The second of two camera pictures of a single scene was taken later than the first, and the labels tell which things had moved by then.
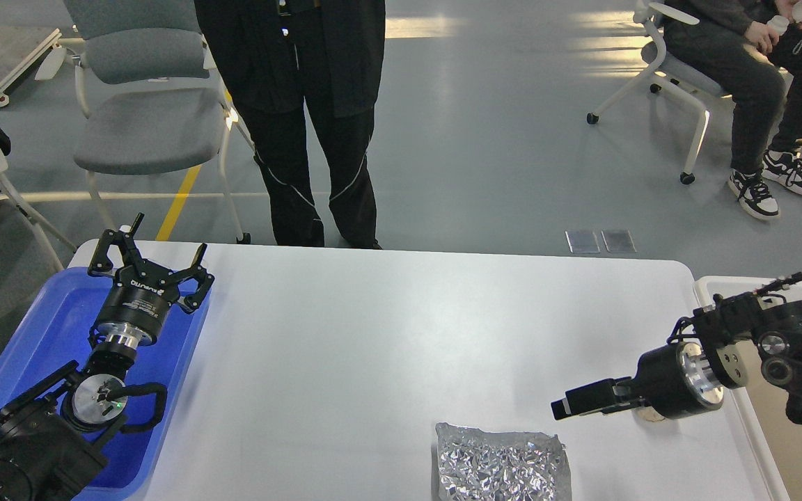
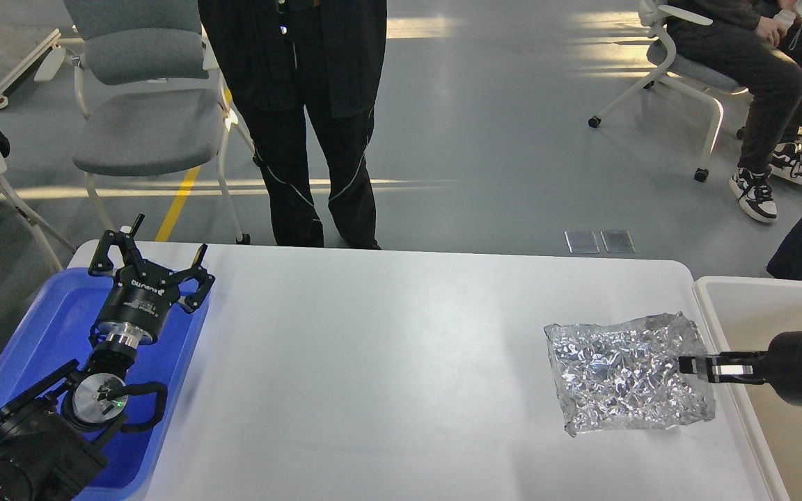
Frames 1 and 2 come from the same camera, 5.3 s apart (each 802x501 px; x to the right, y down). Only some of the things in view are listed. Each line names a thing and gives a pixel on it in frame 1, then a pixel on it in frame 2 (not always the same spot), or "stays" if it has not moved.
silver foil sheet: x=474 y=465 → x=626 y=374
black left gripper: x=142 y=291 stays
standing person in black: x=279 y=55 stays
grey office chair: x=149 y=101 stays
